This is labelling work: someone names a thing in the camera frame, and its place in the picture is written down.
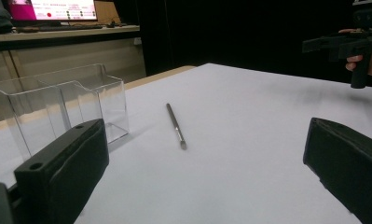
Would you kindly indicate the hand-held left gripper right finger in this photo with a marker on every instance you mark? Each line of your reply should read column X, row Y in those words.
column 351, row 168

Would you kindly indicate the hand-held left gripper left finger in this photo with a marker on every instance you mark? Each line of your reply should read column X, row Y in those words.
column 65, row 168

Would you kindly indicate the clear acrylic pen holder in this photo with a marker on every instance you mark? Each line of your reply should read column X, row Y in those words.
column 90, row 102

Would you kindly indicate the grey metal pen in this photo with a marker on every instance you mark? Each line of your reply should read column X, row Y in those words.
column 175, row 124

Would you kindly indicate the black curtain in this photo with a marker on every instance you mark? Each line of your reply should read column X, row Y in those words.
column 236, row 31

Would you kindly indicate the beige wooden desk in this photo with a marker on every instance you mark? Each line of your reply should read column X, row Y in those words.
column 65, row 56

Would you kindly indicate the white table cover sheet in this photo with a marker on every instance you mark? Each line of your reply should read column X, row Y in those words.
column 236, row 140

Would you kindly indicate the black keyboard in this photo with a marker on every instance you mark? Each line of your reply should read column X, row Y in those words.
column 59, row 28

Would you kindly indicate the computer monitor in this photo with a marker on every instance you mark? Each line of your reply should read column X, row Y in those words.
column 59, row 9

